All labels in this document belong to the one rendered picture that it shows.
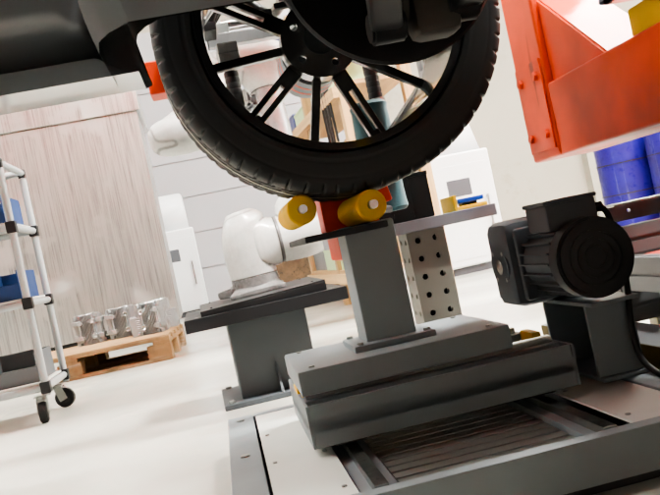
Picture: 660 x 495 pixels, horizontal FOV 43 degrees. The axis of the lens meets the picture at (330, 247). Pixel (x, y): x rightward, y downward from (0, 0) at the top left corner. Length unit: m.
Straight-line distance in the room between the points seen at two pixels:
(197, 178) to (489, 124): 3.89
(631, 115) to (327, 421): 0.77
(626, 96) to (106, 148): 5.11
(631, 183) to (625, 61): 6.55
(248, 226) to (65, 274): 3.76
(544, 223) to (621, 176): 6.55
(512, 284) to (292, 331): 1.08
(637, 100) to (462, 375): 0.58
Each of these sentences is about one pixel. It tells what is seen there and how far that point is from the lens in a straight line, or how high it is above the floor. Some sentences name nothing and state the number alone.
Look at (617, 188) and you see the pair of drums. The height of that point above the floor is 0.37.
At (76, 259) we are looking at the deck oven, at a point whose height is 0.70.
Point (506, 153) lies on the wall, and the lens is 11.34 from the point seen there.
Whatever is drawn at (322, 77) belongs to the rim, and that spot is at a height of 0.77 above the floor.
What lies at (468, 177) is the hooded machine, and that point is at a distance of 6.19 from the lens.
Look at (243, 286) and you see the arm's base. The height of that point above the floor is 0.36.
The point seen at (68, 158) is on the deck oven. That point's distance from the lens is 6.38.
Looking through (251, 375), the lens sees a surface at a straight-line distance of 2.64.
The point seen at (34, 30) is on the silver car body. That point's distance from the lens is 1.32.
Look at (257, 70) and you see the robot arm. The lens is 2.85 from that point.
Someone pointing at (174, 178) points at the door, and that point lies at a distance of 10.50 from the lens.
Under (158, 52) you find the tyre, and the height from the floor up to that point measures 0.84.
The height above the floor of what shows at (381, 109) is 0.71.
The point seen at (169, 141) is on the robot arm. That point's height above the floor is 0.80.
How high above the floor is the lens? 0.44
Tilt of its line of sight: level
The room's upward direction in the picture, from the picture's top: 12 degrees counter-clockwise
